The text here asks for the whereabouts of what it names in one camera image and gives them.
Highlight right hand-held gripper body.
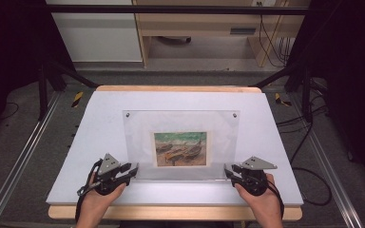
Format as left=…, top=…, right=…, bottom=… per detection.
left=234, top=156, right=279, bottom=197

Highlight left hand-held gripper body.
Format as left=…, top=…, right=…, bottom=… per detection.
left=89, top=153, right=133, bottom=197

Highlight clear acrylic photo frame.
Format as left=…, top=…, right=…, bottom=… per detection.
left=122, top=109, right=240, bottom=182

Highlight painting print of boats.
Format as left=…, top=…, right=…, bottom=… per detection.
left=152, top=131, right=208, bottom=168

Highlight person's right hand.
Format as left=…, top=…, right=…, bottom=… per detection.
left=234, top=173, right=284, bottom=228

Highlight person's left hand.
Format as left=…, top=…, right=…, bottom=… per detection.
left=75, top=173, right=127, bottom=228

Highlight white table mat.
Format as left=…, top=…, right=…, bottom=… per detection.
left=46, top=90, right=304, bottom=207

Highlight wooden table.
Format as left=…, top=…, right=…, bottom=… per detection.
left=48, top=85, right=303, bottom=221

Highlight yellow clamp right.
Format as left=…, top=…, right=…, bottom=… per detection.
left=274, top=92, right=293, bottom=107

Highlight yellow clamp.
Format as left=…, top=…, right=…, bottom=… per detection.
left=71, top=91, right=85, bottom=108
left=274, top=92, right=293, bottom=107

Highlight yellow clamp left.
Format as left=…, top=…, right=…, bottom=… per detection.
left=71, top=91, right=85, bottom=108

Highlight black metal stand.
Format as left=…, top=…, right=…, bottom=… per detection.
left=37, top=60, right=100, bottom=122
left=252, top=61, right=315, bottom=124

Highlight white cabinet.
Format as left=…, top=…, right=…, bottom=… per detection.
left=44, top=0, right=144, bottom=63

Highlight grey desk label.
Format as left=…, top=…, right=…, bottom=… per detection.
left=230, top=28, right=257, bottom=35

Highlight dark curtain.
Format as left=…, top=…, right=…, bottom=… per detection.
left=293, top=0, right=365, bottom=191
left=0, top=0, right=74, bottom=146

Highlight light wooden desk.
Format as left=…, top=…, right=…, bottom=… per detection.
left=132, top=0, right=312, bottom=68

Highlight black horizontal bar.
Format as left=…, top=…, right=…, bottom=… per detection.
left=44, top=4, right=312, bottom=16

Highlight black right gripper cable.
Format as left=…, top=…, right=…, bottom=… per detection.
left=265, top=181, right=285, bottom=220

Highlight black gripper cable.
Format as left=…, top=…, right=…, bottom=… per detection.
left=74, top=159, right=105, bottom=222
left=265, top=181, right=285, bottom=220

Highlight long black floor cable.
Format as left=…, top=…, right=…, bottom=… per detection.
left=277, top=94, right=333, bottom=207

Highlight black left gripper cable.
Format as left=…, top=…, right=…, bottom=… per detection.
left=74, top=159, right=105, bottom=222

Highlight aluminium floor rail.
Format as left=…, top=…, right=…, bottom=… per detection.
left=0, top=91, right=63, bottom=228
left=289, top=93, right=364, bottom=228

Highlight thin black floor cable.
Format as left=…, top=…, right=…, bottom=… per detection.
left=1, top=102, right=20, bottom=121

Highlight hanging black cables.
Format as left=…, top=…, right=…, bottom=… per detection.
left=258, top=1, right=292, bottom=68

